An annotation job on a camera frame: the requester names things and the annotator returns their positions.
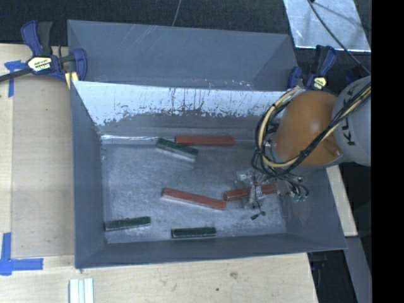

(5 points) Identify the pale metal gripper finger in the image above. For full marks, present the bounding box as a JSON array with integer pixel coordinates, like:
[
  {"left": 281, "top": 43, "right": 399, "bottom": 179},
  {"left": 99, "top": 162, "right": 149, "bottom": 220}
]
[
  {"left": 235, "top": 170, "right": 253, "bottom": 186},
  {"left": 242, "top": 186, "right": 265, "bottom": 210}
]

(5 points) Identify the red-brown flat block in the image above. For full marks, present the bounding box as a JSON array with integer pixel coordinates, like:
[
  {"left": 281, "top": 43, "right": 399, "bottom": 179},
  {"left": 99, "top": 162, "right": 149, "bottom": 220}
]
[
  {"left": 223, "top": 183, "right": 278, "bottom": 203},
  {"left": 174, "top": 134, "right": 236, "bottom": 148},
  {"left": 160, "top": 187, "right": 228, "bottom": 211}
]

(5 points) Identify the dark green flat block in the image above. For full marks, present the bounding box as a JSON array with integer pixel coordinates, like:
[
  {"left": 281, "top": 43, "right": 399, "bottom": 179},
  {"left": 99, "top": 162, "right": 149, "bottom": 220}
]
[
  {"left": 155, "top": 137, "right": 199, "bottom": 163},
  {"left": 170, "top": 226, "right": 218, "bottom": 240},
  {"left": 103, "top": 216, "right": 152, "bottom": 232}
]

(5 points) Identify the grey metal bin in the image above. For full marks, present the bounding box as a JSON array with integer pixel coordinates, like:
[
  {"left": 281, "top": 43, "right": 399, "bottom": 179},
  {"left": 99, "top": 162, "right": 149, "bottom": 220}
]
[{"left": 66, "top": 20, "right": 348, "bottom": 270}]

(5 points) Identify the pale wood board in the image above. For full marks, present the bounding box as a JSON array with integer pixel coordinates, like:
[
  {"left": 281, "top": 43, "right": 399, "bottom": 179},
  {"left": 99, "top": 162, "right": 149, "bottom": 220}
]
[{"left": 10, "top": 75, "right": 77, "bottom": 259}]

